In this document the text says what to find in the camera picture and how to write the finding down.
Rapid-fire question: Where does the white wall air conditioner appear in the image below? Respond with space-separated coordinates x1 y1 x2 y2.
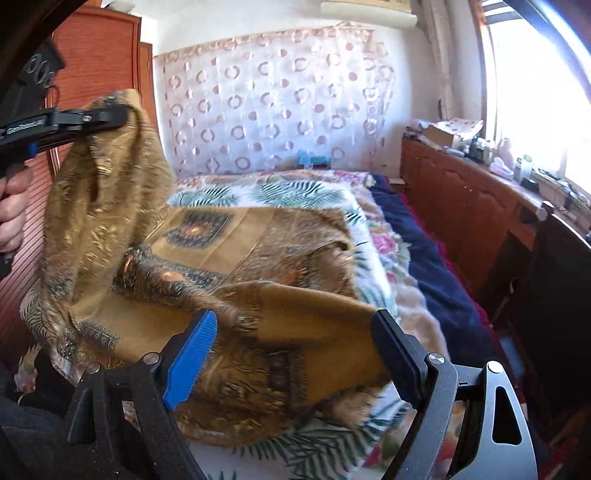
320 0 418 29

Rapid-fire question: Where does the white circle-pattern curtain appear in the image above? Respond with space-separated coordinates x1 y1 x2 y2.
153 24 394 179

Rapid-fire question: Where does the palm leaf print blanket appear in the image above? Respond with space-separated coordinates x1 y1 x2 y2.
168 177 409 479

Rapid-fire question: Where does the long wooden sideboard cabinet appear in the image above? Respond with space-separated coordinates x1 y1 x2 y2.
401 138 542 317

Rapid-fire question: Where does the floral quilt bedspread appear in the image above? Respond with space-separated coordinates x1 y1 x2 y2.
13 168 468 480

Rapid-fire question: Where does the orange wooden wardrobe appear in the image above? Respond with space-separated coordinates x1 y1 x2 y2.
0 3 157 364

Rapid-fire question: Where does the navy blue bed sheet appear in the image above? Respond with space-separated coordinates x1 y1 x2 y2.
370 174 517 384

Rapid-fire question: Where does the wood-framed bright window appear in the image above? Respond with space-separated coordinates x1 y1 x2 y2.
474 1 590 192

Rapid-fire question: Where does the person's left hand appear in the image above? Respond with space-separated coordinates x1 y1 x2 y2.
0 166 33 253

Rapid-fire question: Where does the teal object at bed head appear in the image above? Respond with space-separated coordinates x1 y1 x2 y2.
295 149 332 170

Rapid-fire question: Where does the golden patterned scarf cloth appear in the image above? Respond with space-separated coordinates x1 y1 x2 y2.
21 90 388 447

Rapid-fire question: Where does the cardboard box on sideboard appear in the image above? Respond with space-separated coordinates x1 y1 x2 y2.
422 117 484 149

